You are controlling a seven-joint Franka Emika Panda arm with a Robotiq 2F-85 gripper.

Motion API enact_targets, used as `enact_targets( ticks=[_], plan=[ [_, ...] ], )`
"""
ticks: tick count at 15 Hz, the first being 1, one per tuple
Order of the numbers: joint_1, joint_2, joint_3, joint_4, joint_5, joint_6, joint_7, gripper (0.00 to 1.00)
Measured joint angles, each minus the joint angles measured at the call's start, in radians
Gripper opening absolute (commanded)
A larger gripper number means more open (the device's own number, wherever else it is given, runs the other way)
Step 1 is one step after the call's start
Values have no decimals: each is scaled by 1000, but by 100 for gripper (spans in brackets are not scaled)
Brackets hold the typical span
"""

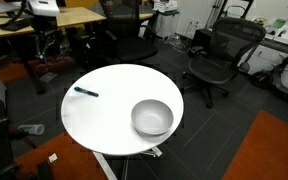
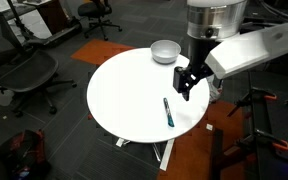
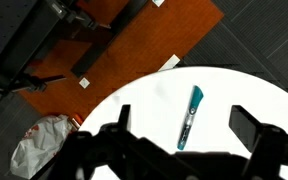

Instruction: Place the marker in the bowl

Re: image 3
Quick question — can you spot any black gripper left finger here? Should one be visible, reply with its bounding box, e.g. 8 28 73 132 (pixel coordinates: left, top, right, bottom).
99 104 142 148

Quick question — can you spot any black stand frame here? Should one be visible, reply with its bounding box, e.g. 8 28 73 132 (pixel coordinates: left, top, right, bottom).
70 0 149 80

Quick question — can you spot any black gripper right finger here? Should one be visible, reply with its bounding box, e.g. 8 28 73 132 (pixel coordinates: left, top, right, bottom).
228 104 288 162

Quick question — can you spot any white plastic bag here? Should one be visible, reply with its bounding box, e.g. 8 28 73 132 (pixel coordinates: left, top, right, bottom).
10 114 82 180

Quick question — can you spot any white printed paper scrap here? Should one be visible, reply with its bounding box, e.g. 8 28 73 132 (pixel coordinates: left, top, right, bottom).
151 0 166 8

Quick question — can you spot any small white paper tag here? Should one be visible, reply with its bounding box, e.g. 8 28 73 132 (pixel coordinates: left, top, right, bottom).
78 77 91 90

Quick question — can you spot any black robot bench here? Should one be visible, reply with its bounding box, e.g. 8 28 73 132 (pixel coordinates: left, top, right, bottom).
0 0 68 73

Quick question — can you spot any teal marker pen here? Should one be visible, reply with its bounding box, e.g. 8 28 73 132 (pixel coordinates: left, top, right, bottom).
177 84 205 151

